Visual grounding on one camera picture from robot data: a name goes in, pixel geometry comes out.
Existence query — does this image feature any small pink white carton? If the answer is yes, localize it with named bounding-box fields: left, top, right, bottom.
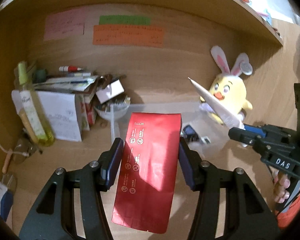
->
left=96, top=80, right=125, bottom=103

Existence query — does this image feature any dark blue foil sachet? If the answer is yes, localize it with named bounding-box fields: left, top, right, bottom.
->
left=182, top=125, right=200, bottom=142

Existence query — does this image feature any right hand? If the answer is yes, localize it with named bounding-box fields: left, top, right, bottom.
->
left=273, top=172, right=290, bottom=204

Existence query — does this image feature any pink sticky note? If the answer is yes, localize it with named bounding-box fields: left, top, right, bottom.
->
left=44, top=8, right=86, bottom=41

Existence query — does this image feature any red white marker pen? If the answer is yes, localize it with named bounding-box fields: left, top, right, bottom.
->
left=58, top=66, right=84, bottom=73

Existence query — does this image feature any yellow chick plush toy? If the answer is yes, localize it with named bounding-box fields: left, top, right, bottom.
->
left=209, top=46, right=253, bottom=121

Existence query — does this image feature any white paper box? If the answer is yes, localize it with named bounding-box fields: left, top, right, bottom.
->
left=11, top=90, right=82, bottom=142

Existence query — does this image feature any white bowl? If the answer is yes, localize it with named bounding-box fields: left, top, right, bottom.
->
left=94, top=96, right=130, bottom=121

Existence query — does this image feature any green sticky note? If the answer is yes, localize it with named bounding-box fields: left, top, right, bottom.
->
left=99, top=15, right=151, bottom=25

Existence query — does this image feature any orange sleeve forearm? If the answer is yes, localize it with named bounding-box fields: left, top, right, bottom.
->
left=275, top=194, right=300, bottom=230

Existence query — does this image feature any clear plastic storage bin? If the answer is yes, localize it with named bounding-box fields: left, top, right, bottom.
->
left=110, top=102, right=230, bottom=158

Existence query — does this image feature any yellow green lotion bottle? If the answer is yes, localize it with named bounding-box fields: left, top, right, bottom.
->
left=18, top=61, right=55, bottom=147

